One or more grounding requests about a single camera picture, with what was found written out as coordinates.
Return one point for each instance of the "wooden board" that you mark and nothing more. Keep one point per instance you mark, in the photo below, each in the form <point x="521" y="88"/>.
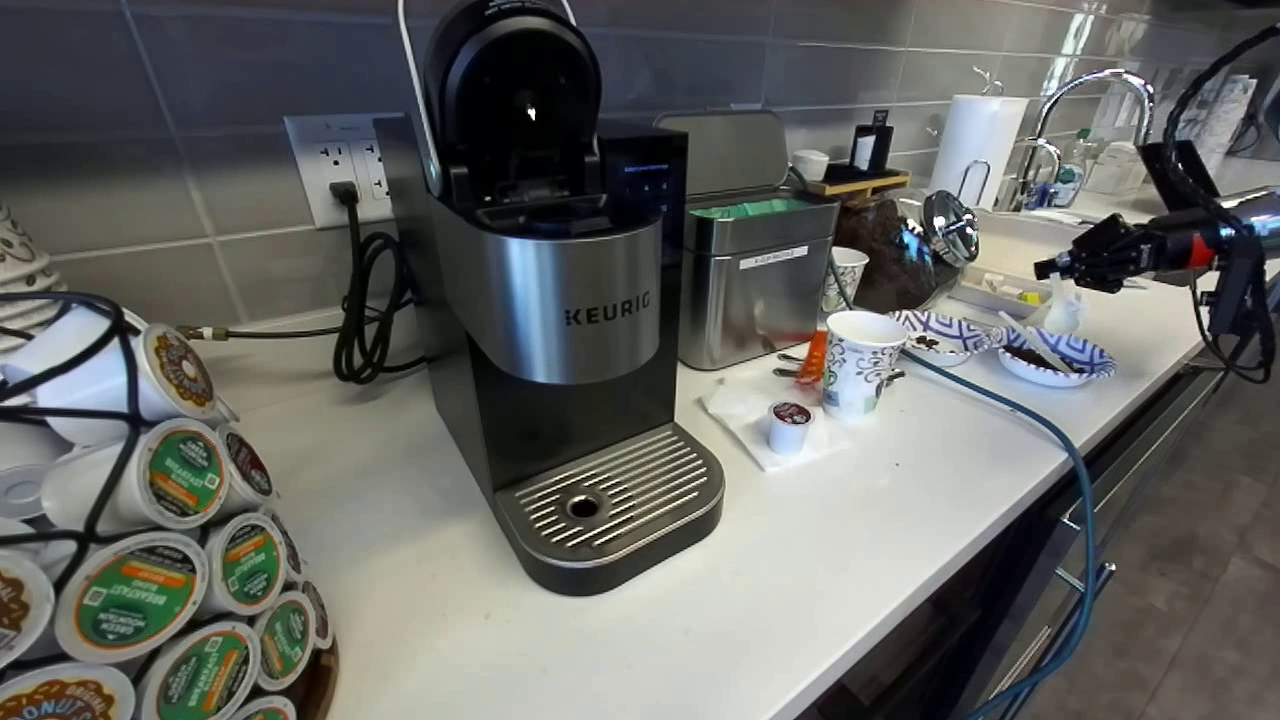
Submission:
<point x="855" y="187"/>

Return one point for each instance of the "white wall power outlet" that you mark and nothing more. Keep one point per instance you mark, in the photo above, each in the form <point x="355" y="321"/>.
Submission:
<point x="337" y="154"/>

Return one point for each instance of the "black silver Keurig coffee maker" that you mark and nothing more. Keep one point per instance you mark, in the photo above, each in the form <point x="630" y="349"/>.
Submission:
<point x="562" y="305"/>

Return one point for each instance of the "white paper napkin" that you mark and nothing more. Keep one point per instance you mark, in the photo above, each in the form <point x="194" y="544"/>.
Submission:
<point x="737" y="411"/>

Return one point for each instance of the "chrome sink faucet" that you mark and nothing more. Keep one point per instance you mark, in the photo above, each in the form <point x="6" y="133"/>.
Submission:
<point x="1065" y="103"/>

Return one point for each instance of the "white plastic spoon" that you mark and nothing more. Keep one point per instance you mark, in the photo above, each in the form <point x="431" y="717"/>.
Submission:
<point x="1034" y="345"/>

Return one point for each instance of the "single white coffee pod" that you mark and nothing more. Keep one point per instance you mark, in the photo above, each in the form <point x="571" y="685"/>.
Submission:
<point x="791" y="424"/>

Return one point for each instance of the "white plastic container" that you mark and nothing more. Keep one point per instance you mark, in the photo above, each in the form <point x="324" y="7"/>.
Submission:
<point x="1014" y="245"/>

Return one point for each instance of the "dark red lid coffee pod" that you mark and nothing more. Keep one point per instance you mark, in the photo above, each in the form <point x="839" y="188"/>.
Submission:
<point x="248" y="463"/>

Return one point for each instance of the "small white mug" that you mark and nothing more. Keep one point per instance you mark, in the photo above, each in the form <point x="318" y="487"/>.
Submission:
<point x="810" y="166"/>

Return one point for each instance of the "shiny foil bag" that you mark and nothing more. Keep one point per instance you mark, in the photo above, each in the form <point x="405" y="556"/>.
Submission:
<point x="913" y="253"/>

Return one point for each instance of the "white paper towel roll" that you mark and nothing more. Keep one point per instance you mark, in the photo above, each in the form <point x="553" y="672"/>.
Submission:
<point x="982" y="143"/>

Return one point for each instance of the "metal paper towel holder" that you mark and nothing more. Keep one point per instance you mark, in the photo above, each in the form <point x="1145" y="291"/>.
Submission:
<point x="961" y="181"/>

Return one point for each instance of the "stainless steel tea tin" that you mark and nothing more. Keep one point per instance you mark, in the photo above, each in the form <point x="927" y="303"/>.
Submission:
<point x="752" y="285"/>

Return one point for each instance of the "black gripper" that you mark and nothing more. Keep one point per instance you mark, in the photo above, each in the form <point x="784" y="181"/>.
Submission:
<point x="1134" y="251"/>

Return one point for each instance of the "black bottle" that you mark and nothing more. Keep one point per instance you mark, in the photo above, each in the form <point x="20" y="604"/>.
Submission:
<point x="868" y="145"/>

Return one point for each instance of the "blue white patterned bowl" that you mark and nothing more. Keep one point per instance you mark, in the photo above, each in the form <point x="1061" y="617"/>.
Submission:
<point x="949" y="336"/>
<point x="1083" y="357"/>

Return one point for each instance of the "black laptop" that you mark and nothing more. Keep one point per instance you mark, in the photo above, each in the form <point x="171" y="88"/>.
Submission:
<point x="1180" y="175"/>

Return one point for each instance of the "orange packet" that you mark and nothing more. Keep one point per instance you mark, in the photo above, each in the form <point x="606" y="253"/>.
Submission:
<point x="814" y="363"/>

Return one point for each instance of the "crumpled white paper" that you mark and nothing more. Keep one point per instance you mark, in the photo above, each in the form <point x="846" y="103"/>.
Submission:
<point x="1061" y="313"/>

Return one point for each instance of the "brown lid coffee pod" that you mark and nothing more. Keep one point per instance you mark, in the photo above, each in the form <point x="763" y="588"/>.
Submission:
<point x="14" y="602"/>
<point x="180" y="366"/>
<point x="60" y="699"/>

